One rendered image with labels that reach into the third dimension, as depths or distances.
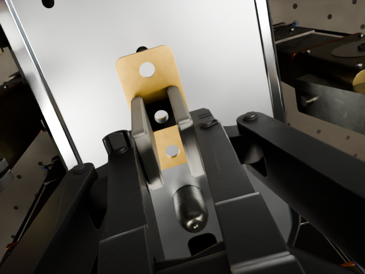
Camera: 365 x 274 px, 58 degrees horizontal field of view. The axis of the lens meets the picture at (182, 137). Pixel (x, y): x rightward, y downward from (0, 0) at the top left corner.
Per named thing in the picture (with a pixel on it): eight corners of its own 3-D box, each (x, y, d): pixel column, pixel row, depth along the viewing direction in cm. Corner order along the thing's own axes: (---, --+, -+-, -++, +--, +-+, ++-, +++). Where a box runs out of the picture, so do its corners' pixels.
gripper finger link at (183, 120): (176, 123, 15) (192, 118, 15) (165, 87, 21) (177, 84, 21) (192, 179, 16) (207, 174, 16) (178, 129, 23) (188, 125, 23)
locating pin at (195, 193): (203, 198, 37) (216, 236, 31) (176, 206, 37) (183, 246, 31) (196, 174, 36) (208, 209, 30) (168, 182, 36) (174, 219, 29)
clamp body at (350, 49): (301, 51, 62) (480, 101, 30) (241, 69, 62) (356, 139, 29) (297, 15, 59) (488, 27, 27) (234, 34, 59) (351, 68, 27)
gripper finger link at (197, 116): (201, 148, 14) (270, 128, 14) (186, 111, 18) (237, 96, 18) (209, 178, 14) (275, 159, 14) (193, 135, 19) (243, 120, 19)
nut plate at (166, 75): (201, 156, 24) (204, 163, 23) (151, 171, 24) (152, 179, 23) (170, 42, 21) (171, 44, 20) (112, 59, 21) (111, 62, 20)
